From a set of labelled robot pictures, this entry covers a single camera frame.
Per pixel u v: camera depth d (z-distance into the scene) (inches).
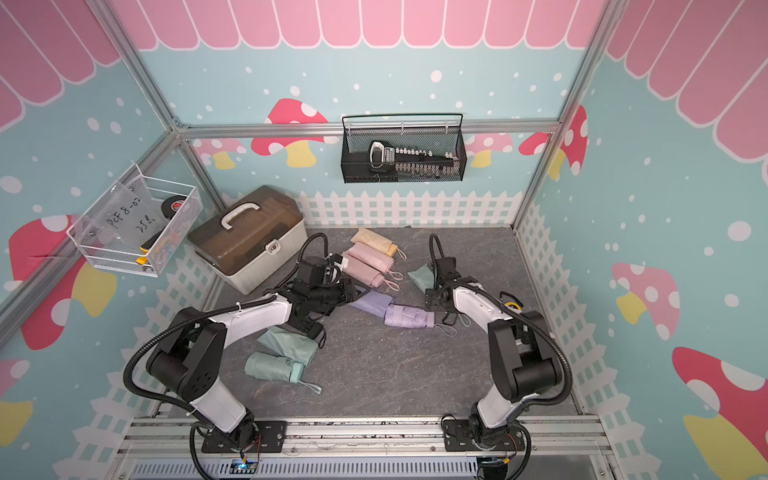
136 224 27.4
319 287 29.9
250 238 35.6
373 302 37.2
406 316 36.6
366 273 40.3
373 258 42.4
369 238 44.3
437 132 36.0
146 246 25.1
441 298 26.8
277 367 32.5
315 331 36.1
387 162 34.3
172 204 31.3
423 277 40.0
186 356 18.3
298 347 34.3
